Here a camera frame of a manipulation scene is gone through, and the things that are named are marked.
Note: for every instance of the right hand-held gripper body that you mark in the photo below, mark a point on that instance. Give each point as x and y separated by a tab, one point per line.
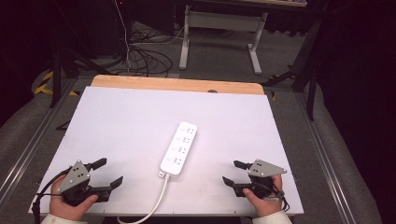
264	169

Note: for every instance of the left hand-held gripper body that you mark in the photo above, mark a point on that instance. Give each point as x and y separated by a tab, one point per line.
74	176

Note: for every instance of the white power strip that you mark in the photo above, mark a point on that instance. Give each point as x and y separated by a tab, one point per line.
179	149

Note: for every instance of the person's left hand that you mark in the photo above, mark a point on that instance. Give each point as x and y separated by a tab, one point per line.
65	210

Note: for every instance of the person's right hand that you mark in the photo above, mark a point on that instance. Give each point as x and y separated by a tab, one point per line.
267	207

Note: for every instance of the black metal stand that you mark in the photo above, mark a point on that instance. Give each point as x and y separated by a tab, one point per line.
311	93

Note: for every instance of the black tripod stand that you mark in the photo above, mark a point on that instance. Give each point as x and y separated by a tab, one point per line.
56	77

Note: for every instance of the yellow black floor tape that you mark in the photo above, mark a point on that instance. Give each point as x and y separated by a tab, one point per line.
46	81

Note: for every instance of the aluminium floor rail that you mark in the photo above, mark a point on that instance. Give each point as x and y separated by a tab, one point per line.
323	161
28	155

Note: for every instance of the white metal desk frame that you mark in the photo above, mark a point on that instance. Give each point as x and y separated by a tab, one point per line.
224	20

